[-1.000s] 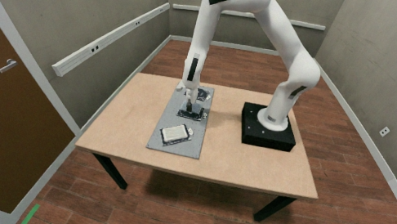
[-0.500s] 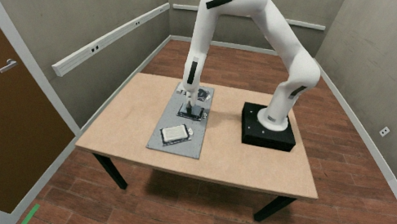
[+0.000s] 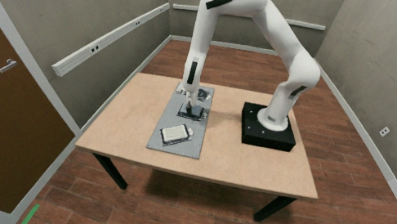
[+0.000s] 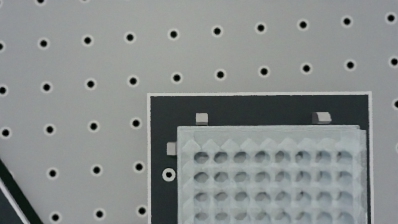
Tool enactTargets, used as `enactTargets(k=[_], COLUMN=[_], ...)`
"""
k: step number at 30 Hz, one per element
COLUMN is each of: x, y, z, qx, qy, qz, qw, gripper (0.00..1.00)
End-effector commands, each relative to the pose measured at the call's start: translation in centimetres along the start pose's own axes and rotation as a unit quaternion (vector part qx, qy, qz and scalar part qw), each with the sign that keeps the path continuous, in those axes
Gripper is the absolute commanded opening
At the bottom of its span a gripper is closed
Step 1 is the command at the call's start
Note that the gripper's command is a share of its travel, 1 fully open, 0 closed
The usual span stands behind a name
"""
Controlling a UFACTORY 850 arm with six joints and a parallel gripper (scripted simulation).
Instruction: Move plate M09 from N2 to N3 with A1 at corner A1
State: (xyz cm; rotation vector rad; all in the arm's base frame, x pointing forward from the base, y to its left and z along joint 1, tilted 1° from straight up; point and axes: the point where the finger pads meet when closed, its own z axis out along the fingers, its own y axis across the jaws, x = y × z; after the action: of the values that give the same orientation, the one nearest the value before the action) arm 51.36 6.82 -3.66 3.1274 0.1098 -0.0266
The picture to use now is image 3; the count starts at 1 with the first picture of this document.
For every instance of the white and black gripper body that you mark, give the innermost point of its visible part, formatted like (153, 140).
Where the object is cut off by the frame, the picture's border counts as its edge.
(192, 97)

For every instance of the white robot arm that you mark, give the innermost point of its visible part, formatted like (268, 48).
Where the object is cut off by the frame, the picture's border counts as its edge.
(304, 73)

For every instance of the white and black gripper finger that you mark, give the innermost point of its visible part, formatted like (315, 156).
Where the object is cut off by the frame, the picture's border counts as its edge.
(188, 108)

